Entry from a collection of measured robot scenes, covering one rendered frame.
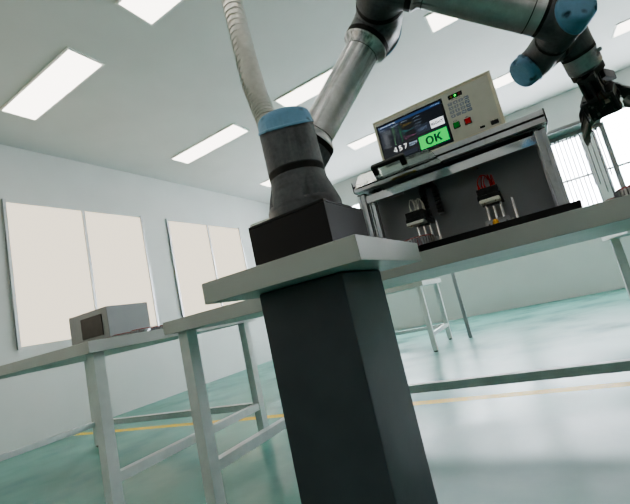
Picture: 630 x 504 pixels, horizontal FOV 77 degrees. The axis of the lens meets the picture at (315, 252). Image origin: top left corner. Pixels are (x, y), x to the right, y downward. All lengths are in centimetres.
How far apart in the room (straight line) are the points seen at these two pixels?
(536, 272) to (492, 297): 82
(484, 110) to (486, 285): 637
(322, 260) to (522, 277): 720
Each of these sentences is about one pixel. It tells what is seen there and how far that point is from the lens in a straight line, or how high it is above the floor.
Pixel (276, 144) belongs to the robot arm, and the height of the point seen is 98.
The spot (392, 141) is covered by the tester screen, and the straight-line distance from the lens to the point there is 160.
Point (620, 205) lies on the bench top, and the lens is 108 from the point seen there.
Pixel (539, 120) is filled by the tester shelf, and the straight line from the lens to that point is 149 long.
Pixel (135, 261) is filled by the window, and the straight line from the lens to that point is 616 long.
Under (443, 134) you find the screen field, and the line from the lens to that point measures 155.
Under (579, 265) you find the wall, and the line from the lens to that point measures 774.
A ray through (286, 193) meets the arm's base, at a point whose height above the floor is 88.
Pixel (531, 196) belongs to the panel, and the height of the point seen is 88.
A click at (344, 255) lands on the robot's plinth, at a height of 72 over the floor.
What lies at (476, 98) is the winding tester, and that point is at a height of 124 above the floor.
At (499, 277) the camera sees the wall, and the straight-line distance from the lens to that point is 775.
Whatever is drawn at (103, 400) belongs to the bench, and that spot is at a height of 50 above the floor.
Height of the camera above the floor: 65
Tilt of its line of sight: 9 degrees up
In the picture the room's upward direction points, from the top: 13 degrees counter-clockwise
